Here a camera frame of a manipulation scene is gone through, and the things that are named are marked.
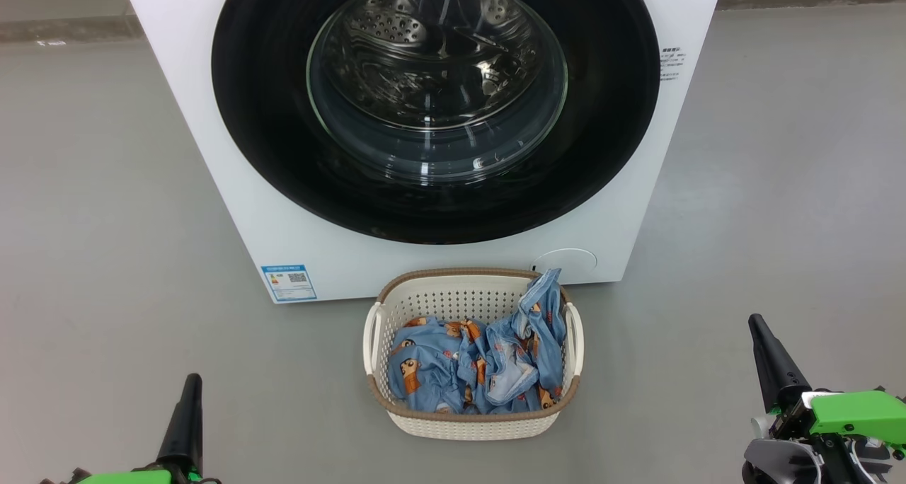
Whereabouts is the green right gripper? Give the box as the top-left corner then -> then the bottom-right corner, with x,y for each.
748,313 -> 906,465

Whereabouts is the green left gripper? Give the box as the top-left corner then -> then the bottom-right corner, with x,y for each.
71,373 -> 205,484

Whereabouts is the blue patterned garment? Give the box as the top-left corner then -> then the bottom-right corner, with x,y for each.
387,317 -> 500,414
485,268 -> 568,414

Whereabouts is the black round glass washer door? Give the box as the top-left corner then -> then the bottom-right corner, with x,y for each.
211,0 -> 661,246

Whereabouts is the white front-load washing machine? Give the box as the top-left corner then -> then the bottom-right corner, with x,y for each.
118,0 -> 726,304

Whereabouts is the washing machine drum opening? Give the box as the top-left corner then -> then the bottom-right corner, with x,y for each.
311,0 -> 567,180

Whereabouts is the blue energy label sticker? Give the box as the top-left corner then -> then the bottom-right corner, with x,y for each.
260,263 -> 318,303

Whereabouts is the round white drain filter cover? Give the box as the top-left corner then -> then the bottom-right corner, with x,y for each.
532,248 -> 597,285

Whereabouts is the cream perforated laundry basket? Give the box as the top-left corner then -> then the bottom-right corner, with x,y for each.
362,267 -> 585,441

